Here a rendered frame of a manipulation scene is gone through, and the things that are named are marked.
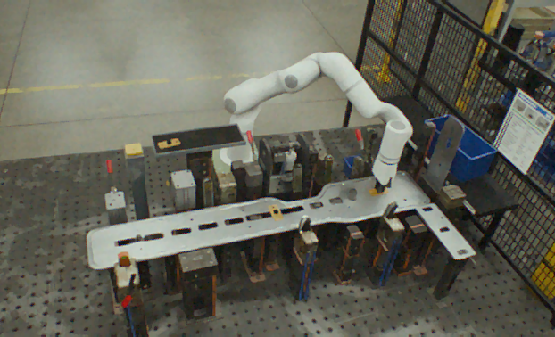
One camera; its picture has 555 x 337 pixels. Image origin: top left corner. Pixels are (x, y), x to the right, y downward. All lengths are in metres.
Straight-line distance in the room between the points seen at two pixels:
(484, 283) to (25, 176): 2.22
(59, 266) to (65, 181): 0.54
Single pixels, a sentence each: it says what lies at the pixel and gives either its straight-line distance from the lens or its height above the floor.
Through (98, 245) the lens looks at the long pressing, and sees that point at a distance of 1.86.
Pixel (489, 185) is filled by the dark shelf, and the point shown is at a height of 1.03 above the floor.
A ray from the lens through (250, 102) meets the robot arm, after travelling 2.19.
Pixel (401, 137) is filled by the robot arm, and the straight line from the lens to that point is 1.90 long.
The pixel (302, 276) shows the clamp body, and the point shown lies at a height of 0.84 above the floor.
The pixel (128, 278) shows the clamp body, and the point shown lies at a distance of 1.67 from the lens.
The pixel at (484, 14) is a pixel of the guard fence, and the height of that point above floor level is 1.15.
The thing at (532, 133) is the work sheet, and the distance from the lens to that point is 2.19.
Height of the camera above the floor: 2.36
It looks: 40 degrees down
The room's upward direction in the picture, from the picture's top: 6 degrees clockwise
